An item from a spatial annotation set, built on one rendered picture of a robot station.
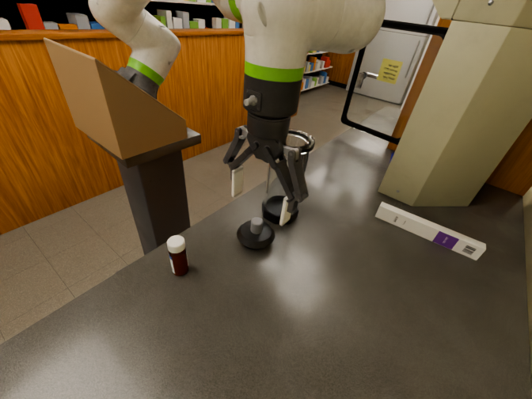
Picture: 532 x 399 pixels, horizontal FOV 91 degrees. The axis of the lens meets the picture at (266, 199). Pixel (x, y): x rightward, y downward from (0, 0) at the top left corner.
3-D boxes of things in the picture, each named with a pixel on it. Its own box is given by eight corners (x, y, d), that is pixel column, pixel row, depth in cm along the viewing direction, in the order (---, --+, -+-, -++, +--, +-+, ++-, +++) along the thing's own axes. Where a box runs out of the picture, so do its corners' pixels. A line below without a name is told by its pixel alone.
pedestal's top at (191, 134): (87, 137, 106) (84, 127, 103) (159, 119, 126) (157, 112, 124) (127, 169, 91) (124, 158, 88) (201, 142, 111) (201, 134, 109)
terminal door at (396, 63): (404, 147, 104) (457, 28, 80) (340, 122, 120) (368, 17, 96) (404, 147, 105) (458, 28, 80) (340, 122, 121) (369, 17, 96)
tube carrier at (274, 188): (306, 209, 73) (323, 138, 60) (284, 229, 66) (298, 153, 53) (275, 193, 78) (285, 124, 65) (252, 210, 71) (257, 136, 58)
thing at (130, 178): (115, 274, 159) (57, 135, 104) (182, 234, 190) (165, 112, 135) (160, 328, 137) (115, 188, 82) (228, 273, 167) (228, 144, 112)
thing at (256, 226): (281, 239, 65) (284, 220, 61) (257, 261, 59) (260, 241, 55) (252, 222, 69) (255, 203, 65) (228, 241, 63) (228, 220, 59)
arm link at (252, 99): (315, 76, 43) (271, 65, 47) (272, 86, 35) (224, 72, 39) (308, 113, 46) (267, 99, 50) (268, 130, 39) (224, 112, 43)
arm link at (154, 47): (113, 58, 94) (138, 11, 93) (153, 86, 105) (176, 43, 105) (123, 59, 85) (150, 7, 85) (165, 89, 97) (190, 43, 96)
